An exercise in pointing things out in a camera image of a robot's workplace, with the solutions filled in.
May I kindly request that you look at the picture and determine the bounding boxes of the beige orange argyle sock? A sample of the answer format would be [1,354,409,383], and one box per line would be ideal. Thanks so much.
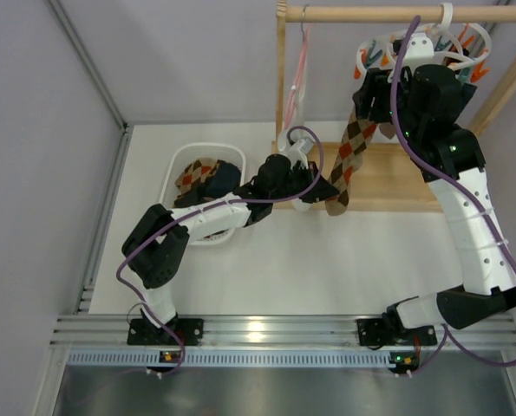
[325,108,377,217]
[174,158,218,195]

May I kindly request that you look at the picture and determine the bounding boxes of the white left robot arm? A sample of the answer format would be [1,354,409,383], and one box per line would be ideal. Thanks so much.
[119,154,338,346]

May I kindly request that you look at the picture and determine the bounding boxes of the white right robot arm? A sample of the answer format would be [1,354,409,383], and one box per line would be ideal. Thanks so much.
[353,64,516,332]

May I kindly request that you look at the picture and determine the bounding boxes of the white sock clip hanger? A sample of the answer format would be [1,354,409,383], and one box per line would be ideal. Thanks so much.
[354,3,493,83]

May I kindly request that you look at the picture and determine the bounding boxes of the wooden clothes rack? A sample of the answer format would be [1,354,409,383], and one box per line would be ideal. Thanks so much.
[276,1,516,212]

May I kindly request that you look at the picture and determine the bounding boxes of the white hanging cloth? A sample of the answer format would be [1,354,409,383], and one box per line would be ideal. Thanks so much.
[290,126,322,192]

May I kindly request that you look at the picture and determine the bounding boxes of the dark navy ribbed sock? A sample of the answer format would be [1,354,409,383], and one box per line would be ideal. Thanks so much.
[202,159,241,199]

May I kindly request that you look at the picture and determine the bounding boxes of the white perforated plastic basket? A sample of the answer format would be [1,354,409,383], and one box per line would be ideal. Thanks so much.
[160,142,247,248]

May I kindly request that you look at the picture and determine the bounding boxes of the brown yellow argyle sock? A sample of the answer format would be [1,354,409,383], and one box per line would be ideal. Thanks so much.
[173,189,232,208]

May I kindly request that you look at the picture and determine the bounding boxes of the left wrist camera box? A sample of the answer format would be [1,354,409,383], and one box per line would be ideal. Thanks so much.
[276,127,315,166]

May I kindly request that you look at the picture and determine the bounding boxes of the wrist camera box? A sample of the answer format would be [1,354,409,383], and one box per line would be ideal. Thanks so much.
[276,127,315,166]
[404,32,434,65]

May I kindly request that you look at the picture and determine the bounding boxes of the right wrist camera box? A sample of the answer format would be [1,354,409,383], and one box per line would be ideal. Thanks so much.
[404,32,434,65]

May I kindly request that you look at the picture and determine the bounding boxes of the pink wire hanger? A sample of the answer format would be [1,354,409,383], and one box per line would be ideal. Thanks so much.
[283,21,310,129]

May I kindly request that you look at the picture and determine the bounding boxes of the grey slotted cable duct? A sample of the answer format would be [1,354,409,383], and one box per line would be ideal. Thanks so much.
[68,348,414,368]

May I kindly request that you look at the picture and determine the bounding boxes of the aluminium mounting rail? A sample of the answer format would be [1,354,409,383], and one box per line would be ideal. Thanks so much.
[50,315,516,350]

